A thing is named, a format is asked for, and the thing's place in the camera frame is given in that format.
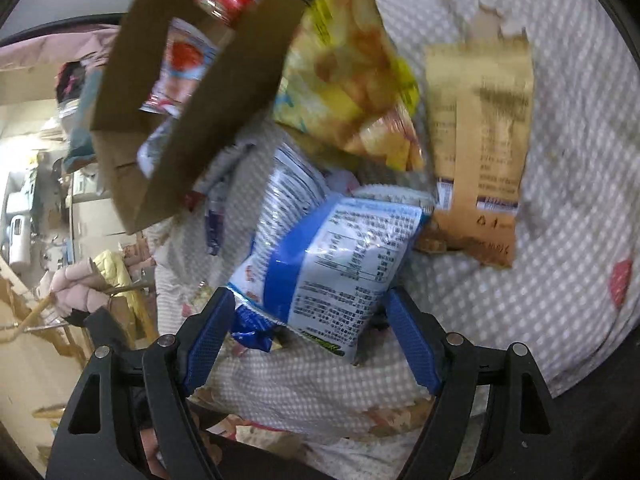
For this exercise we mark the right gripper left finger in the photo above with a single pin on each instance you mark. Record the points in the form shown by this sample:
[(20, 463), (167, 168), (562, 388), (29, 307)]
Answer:
[(122, 389)]

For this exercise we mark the blue white snack bag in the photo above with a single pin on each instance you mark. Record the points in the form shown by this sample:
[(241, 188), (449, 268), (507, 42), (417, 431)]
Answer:
[(322, 260)]

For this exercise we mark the light blue snack bag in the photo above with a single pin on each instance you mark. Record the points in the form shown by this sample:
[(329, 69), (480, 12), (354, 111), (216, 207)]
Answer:
[(187, 56)]

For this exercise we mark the pink puffer jacket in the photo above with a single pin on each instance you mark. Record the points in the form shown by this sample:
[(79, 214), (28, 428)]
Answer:
[(79, 287)]

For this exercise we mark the white patterned bed duvet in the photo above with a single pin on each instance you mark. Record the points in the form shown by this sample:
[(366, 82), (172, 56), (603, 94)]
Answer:
[(572, 295)]

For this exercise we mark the small dark blue packet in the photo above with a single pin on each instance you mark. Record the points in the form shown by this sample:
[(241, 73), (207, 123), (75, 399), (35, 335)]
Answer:
[(214, 215)]

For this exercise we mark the teal cushion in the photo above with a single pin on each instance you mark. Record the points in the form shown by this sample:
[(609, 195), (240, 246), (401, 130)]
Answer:
[(80, 151)]

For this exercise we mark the tan paper snack packet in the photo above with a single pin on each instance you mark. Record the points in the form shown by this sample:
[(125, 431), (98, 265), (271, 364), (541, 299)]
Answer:
[(479, 105)]

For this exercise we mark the open cardboard box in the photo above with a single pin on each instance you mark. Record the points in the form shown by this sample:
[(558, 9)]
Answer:
[(243, 79)]

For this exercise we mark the yellow chips bag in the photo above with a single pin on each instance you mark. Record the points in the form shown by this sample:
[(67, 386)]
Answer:
[(344, 85)]

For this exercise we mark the pink curtain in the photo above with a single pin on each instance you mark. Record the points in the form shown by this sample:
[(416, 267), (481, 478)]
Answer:
[(87, 42)]

